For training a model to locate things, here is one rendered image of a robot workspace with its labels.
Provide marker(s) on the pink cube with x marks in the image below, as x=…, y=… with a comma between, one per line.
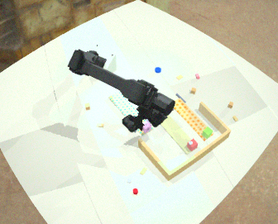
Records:
x=147, y=126

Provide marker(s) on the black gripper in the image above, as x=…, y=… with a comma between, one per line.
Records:
x=133, y=123

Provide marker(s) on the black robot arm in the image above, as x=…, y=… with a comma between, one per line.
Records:
x=139, y=92

